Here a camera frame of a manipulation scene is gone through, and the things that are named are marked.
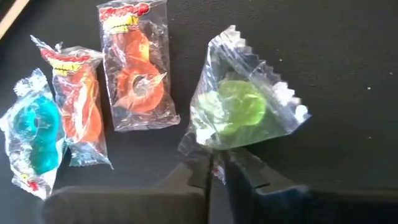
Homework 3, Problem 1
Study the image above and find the green ring pop packet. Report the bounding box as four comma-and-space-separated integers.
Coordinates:
177, 24, 312, 184

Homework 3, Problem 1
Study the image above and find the blue ring pop packet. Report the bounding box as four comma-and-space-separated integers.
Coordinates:
0, 68, 68, 200

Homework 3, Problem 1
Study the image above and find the orange ring pop packet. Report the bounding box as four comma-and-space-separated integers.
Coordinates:
30, 34, 114, 170
96, 0, 181, 133

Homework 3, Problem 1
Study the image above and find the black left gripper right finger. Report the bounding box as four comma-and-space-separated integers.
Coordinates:
223, 148, 398, 224

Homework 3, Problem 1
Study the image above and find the black table mat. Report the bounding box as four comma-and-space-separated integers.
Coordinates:
0, 0, 398, 194

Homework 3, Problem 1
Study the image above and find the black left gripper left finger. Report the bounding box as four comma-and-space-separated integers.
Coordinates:
42, 151, 214, 224

